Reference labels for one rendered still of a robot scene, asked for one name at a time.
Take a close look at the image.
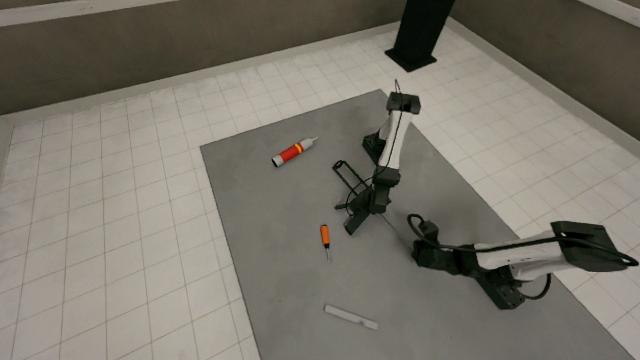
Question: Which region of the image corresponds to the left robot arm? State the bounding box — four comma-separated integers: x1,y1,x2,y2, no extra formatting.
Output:
419,220,628,310

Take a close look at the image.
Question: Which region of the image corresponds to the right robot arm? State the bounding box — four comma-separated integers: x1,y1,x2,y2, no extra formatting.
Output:
348,91,421,217

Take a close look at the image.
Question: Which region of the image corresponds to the orange-handled screwdriver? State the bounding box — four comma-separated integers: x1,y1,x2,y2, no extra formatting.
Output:
321,225,330,263

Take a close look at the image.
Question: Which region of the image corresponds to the red sealant cartridge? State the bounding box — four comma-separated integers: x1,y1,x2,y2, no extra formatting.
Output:
271,137,318,167

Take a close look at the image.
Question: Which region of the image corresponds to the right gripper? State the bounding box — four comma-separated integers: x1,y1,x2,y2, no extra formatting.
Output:
357,184,392,215

